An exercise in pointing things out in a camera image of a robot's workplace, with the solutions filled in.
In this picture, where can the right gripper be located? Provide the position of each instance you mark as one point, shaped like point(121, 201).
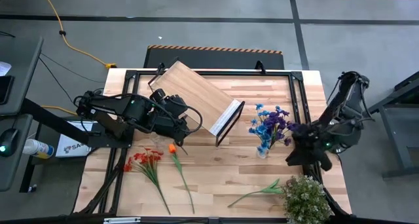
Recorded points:
point(309, 139)

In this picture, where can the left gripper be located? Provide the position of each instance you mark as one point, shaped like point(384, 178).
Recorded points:
point(170, 119)

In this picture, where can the orange artificial tulip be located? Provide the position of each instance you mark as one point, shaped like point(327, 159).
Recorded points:
point(172, 148)

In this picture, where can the red artificial flower bunch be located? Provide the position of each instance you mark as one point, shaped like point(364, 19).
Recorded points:
point(145, 160)

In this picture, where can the dark red artificial tulip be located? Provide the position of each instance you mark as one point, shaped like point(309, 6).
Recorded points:
point(270, 189)

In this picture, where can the blue artificial flower bunch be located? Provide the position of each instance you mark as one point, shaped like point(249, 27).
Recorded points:
point(270, 125)

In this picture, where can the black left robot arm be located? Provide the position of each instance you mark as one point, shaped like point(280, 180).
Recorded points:
point(114, 109)

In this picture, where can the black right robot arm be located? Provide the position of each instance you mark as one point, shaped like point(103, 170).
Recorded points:
point(347, 96)

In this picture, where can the white-flowered green bush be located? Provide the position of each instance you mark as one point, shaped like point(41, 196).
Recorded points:
point(306, 201)

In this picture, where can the clear glass vase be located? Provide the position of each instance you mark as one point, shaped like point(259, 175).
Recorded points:
point(262, 153)

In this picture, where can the black table clamp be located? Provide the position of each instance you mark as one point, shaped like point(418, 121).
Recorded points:
point(161, 67)
point(261, 67)

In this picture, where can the black hazard-striped floor mat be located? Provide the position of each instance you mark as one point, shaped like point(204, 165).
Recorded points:
point(212, 58)

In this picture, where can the dark metal side table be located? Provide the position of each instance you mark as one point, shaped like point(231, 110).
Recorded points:
point(399, 125)

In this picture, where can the silver metal bar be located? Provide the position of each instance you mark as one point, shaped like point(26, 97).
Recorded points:
point(121, 220)

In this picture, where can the white printed cardboard box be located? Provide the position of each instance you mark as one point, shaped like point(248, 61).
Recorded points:
point(73, 147)

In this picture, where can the black diagonal support beam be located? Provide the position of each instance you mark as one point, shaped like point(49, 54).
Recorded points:
point(52, 119)

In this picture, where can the white spray bottle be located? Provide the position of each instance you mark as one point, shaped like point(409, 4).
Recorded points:
point(37, 148)

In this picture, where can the grey mouse tray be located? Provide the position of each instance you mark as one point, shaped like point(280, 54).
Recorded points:
point(13, 171)

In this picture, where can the black computer mouse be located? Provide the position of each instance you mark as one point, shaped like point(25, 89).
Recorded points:
point(8, 142)

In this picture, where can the grey desk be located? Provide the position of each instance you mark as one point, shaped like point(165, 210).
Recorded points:
point(19, 73)

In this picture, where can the black phone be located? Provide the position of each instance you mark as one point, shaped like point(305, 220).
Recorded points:
point(5, 89)

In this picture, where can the white paper sheet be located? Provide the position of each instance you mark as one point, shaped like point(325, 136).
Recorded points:
point(4, 68)

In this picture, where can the wooden shelf black metal frame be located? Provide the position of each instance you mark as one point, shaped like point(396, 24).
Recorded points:
point(196, 93)

